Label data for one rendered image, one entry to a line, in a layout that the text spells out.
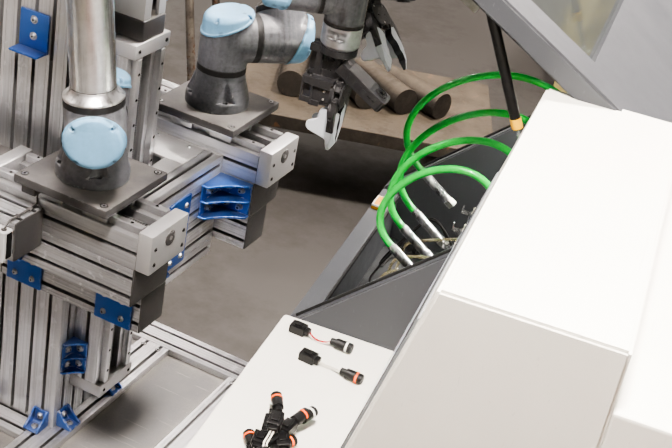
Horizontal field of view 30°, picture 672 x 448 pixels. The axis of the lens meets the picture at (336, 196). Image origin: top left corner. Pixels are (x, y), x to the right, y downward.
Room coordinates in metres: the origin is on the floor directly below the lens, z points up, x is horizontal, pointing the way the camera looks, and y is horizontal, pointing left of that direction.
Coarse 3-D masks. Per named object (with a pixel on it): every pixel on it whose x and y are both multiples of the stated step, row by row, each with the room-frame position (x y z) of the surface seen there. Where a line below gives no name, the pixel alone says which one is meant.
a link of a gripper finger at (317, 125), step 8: (320, 112) 2.17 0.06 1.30; (312, 120) 2.18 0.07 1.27; (320, 120) 2.17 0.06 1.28; (336, 120) 2.17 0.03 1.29; (312, 128) 2.18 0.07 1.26; (320, 128) 2.17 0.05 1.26; (336, 128) 2.18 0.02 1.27; (320, 136) 2.18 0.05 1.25; (328, 136) 2.16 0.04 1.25; (328, 144) 2.17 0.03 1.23
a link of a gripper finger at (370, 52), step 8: (368, 32) 2.44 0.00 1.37; (368, 40) 2.43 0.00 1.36; (384, 40) 2.42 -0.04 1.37; (368, 48) 2.42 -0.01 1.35; (376, 48) 2.40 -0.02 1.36; (384, 48) 2.40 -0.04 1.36; (368, 56) 2.41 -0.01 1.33; (376, 56) 2.40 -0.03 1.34; (384, 56) 2.39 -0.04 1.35; (384, 64) 2.39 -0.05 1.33
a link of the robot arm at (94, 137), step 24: (72, 0) 2.06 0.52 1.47; (96, 0) 2.06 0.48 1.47; (72, 24) 2.06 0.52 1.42; (96, 24) 2.06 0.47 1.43; (72, 48) 2.06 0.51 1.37; (96, 48) 2.06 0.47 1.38; (72, 72) 2.07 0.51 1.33; (96, 72) 2.06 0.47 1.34; (72, 96) 2.06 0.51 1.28; (96, 96) 2.06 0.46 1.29; (120, 96) 2.09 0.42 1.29; (72, 120) 2.05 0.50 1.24; (96, 120) 2.03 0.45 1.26; (120, 120) 2.08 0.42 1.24; (72, 144) 2.03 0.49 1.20; (96, 144) 2.04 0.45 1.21; (120, 144) 2.05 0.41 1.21; (96, 168) 2.05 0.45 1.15
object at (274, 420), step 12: (276, 396) 1.65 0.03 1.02; (276, 408) 1.63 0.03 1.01; (312, 408) 1.64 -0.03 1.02; (264, 420) 1.59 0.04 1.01; (276, 420) 1.57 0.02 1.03; (288, 420) 1.60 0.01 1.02; (300, 420) 1.61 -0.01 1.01; (252, 432) 1.57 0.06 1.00; (264, 432) 1.56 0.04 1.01; (276, 432) 1.56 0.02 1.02; (288, 432) 1.58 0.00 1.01; (252, 444) 1.54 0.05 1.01; (264, 444) 1.54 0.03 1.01; (276, 444) 1.55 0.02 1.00; (288, 444) 1.55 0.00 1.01
